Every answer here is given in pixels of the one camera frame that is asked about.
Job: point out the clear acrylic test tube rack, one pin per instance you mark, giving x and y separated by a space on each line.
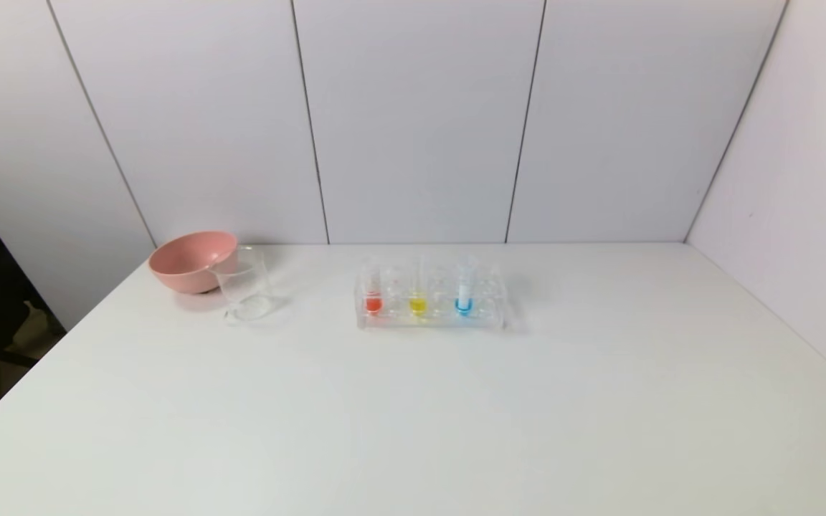
442 319

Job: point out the test tube with yellow pigment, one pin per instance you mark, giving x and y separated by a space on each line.
418 305

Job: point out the pink bowl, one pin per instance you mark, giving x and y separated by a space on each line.
183 265

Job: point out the clear glass beaker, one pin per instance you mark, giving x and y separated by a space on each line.
244 294

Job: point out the test tube with red pigment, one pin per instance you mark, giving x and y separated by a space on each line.
373 304

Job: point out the test tube with blue pigment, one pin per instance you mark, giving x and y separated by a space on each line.
464 305

